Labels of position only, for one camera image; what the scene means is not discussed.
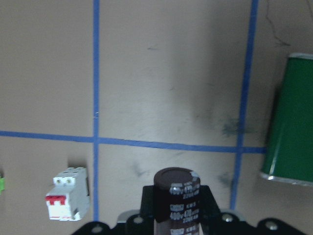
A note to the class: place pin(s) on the green terminal block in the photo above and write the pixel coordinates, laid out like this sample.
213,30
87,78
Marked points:
2,184

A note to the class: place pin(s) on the white red circuit breaker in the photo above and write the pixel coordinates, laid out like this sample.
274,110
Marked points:
69,200

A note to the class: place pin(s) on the green conveyor belt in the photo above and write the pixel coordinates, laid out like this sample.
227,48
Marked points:
289,155

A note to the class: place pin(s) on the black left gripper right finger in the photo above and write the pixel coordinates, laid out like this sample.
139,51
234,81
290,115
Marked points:
228,222

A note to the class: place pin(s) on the dark brown cylindrical capacitor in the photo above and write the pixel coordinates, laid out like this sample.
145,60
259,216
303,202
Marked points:
176,202

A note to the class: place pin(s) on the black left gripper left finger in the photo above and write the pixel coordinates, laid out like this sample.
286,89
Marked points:
137,222

